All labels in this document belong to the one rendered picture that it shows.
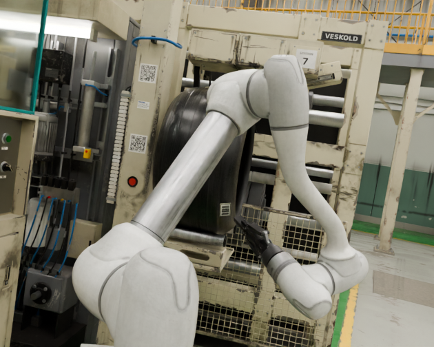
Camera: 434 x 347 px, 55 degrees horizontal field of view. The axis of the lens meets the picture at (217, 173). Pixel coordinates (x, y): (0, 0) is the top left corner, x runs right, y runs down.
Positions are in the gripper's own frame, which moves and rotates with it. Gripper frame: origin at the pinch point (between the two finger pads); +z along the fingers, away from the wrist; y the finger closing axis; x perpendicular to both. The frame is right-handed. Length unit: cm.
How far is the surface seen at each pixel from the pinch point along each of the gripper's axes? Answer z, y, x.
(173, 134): 31.0, -22.0, -11.5
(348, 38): 63, -37, 99
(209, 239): 14.0, 17.0, -4.9
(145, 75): 67, -31, -8
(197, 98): 40, -30, 2
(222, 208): 10.9, 0.5, -1.6
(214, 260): 7.6, 21.8, -5.8
